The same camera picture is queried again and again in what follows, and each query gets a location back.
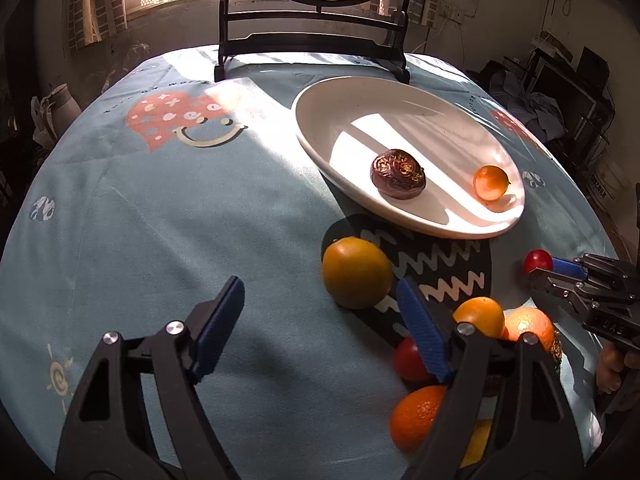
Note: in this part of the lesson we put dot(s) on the small red fruit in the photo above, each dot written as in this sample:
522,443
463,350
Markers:
408,363

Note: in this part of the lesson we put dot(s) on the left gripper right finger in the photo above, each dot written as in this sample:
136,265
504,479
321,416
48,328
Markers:
532,434

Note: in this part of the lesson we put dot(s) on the right hand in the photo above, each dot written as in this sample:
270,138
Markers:
611,365

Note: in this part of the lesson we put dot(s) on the yellow-green fruit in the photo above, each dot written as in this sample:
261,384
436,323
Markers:
356,273

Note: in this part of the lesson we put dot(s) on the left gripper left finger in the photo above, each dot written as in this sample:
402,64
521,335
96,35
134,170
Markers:
136,414

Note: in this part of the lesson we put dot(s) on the pile of grey clothes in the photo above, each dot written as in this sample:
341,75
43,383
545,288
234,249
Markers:
539,113

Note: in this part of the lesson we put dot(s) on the white oval plate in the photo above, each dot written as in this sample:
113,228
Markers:
343,123

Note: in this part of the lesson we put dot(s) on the large textured orange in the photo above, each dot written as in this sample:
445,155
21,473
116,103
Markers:
529,320

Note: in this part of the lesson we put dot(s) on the yellow spotted fruit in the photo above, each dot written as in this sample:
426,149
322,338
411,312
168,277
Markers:
477,443

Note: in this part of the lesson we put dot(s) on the small red cherry tomato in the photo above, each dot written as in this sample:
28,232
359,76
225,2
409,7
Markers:
537,259

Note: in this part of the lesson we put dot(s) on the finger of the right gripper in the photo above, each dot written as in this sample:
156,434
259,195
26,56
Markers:
557,293
575,267

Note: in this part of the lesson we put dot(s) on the light blue patterned tablecloth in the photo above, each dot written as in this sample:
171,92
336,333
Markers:
168,184

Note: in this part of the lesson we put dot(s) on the wrinkled dark passion fruit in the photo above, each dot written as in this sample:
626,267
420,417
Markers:
397,174

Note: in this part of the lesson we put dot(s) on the left curtain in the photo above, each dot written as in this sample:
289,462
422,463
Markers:
88,22

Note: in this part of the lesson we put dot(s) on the small yellow fruit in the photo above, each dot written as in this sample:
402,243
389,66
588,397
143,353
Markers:
490,183

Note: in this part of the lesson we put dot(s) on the white ceramic jug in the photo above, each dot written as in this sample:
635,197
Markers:
53,115

